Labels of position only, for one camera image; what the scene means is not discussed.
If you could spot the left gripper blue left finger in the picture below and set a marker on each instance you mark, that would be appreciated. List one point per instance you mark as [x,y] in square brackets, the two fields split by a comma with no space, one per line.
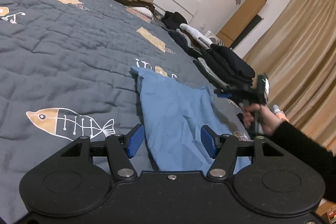
[120,149]

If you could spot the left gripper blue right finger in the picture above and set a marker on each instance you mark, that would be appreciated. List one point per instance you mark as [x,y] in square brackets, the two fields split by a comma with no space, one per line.
[221,148]

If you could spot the blue shirt garment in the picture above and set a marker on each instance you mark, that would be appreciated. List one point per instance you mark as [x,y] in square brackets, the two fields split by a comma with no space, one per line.
[173,115]

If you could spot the person right forearm black sleeve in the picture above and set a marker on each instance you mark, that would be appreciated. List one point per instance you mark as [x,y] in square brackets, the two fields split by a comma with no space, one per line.
[308,151]

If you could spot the patterned folded clothes pile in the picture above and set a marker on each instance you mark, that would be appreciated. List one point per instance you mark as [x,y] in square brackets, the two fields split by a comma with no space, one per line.
[278,113]

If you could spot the black folded clothes stack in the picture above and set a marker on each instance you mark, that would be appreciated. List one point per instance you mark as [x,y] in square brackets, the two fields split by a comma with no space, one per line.
[226,64]

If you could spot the person right hand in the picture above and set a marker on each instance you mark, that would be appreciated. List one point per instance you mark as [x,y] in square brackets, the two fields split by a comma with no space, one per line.
[269,121]

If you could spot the beige curtain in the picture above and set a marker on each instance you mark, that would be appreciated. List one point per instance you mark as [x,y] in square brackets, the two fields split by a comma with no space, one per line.
[298,55]

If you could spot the white small fan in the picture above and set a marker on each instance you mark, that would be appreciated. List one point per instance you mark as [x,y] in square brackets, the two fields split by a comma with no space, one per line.
[214,38]

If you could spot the tall cardboard roll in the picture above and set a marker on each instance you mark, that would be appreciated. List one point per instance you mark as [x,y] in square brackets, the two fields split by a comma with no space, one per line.
[240,20]

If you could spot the white folded garment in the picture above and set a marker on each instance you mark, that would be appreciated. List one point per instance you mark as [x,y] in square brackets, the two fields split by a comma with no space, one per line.
[199,37]

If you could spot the grey quilted bedspread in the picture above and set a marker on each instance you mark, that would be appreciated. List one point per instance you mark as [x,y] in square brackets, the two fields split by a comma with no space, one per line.
[66,85]

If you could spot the black garment near headboard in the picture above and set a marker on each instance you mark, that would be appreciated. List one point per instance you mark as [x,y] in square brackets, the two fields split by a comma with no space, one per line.
[173,20]

